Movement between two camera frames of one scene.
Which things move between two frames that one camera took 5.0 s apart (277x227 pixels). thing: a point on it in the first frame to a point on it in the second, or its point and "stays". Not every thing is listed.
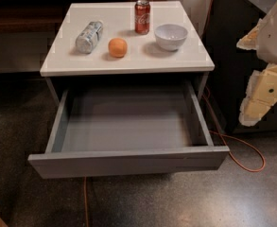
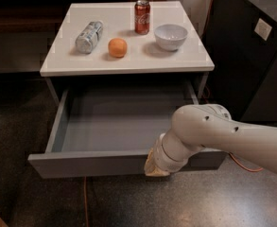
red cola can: [142, 17] stays
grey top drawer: [126, 128] stays
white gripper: [275, 37] to [160, 154]
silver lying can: [89, 37] stays
